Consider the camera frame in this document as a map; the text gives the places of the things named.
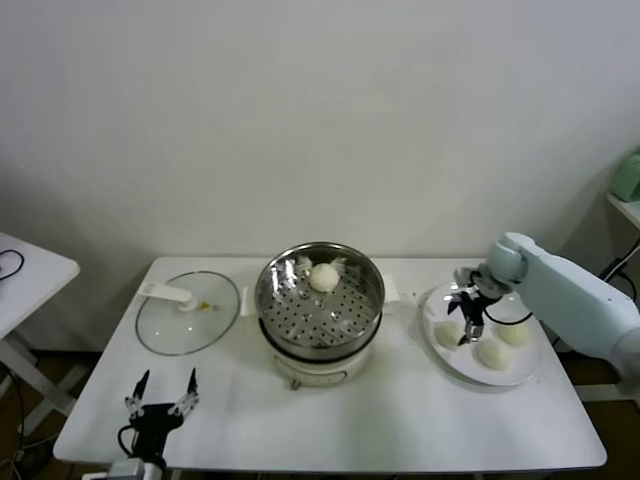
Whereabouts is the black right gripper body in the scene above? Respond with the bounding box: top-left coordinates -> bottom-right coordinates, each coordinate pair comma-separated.
458,289 -> 494,327

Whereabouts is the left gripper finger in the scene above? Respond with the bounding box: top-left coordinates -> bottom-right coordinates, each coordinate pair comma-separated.
167,368 -> 202,418
124,369 -> 151,420

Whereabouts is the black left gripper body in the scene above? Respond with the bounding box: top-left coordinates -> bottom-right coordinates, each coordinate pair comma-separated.
130,402 -> 184,459

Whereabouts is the white steamed baozi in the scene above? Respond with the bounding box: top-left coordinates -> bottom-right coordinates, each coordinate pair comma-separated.
495,322 -> 531,347
433,320 -> 469,350
473,338 -> 512,370
308,263 -> 339,293

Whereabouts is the perforated steel steamer basket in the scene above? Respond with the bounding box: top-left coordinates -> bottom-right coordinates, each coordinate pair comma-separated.
240,242 -> 401,350

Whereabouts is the white round plate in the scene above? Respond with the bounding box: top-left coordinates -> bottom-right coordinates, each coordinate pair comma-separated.
417,281 -> 544,387

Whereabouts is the white electric cooker pot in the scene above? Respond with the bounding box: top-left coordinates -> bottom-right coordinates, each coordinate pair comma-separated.
257,304 -> 396,392

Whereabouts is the white folding side table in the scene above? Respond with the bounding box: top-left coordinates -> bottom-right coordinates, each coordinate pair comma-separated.
0,232 -> 104,439

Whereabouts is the white shelf board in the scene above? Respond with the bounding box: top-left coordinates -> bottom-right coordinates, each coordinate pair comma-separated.
605,192 -> 640,226

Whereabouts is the pale green appliance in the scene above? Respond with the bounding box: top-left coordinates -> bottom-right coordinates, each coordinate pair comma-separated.
610,153 -> 640,204

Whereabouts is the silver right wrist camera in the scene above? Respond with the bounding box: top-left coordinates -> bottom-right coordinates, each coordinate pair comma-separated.
453,267 -> 484,294

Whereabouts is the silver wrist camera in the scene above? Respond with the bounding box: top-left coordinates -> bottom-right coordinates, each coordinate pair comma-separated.
453,267 -> 484,294
105,458 -> 151,480

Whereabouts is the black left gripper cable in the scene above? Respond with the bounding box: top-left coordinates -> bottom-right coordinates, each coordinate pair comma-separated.
117,423 -> 139,457

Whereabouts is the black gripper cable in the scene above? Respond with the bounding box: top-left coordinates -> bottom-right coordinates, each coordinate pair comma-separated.
483,304 -> 535,327
117,423 -> 139,457

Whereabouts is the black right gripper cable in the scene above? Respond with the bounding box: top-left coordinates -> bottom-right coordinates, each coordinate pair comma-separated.
483,304 -> 535,327

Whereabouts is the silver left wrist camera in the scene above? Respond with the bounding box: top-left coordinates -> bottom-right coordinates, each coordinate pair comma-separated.
105,458 -> 151,480

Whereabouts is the glass lid white handle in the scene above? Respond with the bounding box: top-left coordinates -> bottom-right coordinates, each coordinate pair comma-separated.
134,270 -> 242,357

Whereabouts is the black power cable with plug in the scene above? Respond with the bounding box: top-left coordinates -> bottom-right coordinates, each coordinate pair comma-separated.
597,239 -> 640,289

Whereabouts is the thin black looped cable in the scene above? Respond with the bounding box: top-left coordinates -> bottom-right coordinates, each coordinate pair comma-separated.
0,249 -> 26,284

